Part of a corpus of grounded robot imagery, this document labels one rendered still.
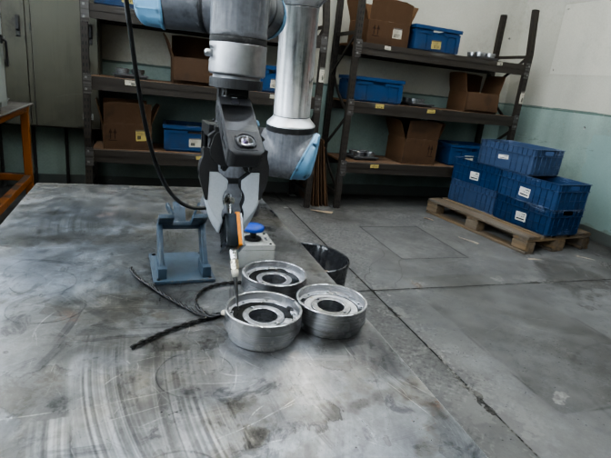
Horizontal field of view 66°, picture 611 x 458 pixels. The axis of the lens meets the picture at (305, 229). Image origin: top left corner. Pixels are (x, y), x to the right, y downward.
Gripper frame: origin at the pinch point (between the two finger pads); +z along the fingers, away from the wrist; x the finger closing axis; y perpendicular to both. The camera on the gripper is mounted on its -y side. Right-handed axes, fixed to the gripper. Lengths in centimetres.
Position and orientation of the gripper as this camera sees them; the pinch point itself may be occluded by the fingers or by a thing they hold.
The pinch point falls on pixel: (231, 224)
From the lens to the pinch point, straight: 68.5
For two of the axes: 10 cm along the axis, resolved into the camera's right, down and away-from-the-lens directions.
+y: -3.6, -3.2, 8.8
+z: -1.0, 9.5, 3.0
